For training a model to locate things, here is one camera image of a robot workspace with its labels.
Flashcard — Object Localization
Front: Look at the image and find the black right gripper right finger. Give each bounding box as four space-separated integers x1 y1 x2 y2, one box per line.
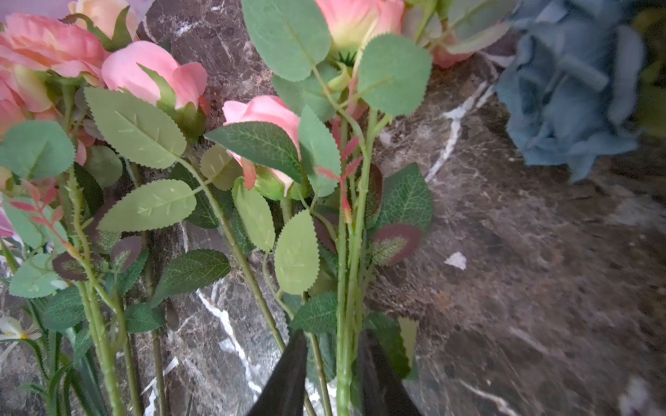
357 330 421 416

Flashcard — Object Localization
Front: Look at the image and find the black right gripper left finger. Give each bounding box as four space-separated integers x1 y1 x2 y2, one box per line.
246 329 308 416

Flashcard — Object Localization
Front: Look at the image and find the pink rosebud stem pair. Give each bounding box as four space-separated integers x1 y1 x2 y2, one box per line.
82 40 292 416

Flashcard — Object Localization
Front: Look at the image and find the cream pink rose bunch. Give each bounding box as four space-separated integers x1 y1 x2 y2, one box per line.
1 1 149 415

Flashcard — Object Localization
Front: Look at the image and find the blue artificial rose bunch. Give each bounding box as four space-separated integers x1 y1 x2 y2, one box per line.
496 1 665 183

